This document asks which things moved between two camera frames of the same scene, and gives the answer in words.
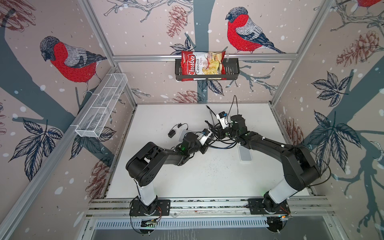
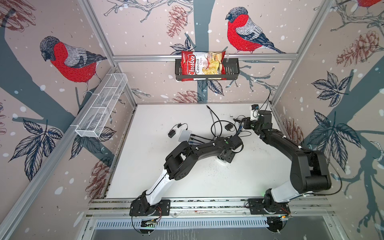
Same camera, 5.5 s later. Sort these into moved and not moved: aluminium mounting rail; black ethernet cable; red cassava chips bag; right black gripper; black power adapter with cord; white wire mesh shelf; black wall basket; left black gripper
Moved: black ethernet cable; left black gripper; right black gripper
Not moved: aluminium mounting rail; red cassava chips bag; white wire mesh shelf; black wall basket; black power adapter with cord
